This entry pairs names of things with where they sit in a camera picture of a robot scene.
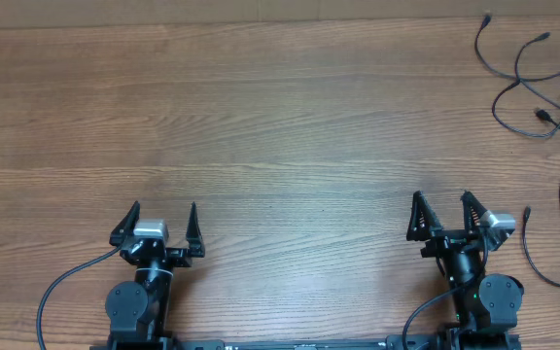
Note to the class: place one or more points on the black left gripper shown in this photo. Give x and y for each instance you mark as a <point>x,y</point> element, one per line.
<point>181,258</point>

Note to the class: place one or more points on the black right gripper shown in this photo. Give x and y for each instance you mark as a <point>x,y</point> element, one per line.
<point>443,238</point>

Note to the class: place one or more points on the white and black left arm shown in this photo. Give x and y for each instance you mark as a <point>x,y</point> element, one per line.
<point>138,309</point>

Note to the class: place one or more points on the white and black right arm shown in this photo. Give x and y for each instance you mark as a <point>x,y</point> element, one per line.
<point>486,305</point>

